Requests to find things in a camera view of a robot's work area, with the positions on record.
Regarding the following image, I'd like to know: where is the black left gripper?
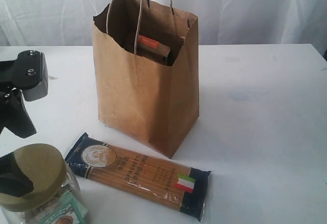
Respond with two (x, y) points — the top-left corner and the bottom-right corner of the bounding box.
(0, 88), (36, 197)

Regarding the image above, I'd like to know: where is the glass jar gold lid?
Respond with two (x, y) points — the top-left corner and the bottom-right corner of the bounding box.
(0, 143), (89, 224)

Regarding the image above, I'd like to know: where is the brown paper bag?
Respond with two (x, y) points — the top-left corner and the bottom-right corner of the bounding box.
(92, 0), (199, 158)

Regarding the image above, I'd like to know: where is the brown kraft pouch orange label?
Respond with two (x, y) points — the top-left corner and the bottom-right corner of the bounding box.
(136, 32), (184, 66)

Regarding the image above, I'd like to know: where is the spaghetti packet dark blue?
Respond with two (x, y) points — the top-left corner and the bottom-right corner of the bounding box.
(65, 133), (211, 221)

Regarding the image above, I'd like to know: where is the white curtain backdrop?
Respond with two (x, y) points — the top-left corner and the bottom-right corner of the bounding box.
(1, 0), (326, 53)

